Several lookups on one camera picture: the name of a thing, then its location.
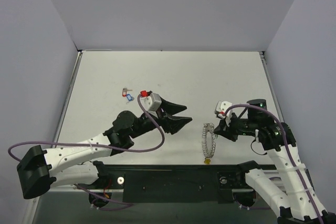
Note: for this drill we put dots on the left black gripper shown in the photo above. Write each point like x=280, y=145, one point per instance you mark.
x=163, y=119

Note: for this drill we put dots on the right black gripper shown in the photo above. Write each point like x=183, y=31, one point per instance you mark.
x=230, y=128

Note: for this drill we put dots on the round metal keyring disc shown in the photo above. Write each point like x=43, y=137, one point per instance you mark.
x=208, y=140

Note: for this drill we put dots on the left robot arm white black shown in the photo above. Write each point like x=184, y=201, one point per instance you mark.
x=41, y=169

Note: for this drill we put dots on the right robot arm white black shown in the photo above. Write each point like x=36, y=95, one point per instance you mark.
x=298, y=202

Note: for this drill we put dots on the yellow tag key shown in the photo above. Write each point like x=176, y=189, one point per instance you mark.
x=207, y=161

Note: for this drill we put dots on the blue tag key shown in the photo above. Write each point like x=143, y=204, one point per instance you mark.
x=129, y=98

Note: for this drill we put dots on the red tag key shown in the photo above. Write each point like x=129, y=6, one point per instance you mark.
x=125, y=91

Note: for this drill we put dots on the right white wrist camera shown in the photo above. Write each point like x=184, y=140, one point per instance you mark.
x=222, y=111

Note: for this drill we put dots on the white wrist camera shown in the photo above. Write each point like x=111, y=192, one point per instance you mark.
x=222, y=111
x=152, y=101

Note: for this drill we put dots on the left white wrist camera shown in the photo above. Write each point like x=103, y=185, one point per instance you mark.
x=152, y=101

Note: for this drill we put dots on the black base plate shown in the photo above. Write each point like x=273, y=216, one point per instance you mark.
x=174, y=183

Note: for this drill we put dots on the aluminium frame rail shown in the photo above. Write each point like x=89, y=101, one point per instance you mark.
x=278, y=179

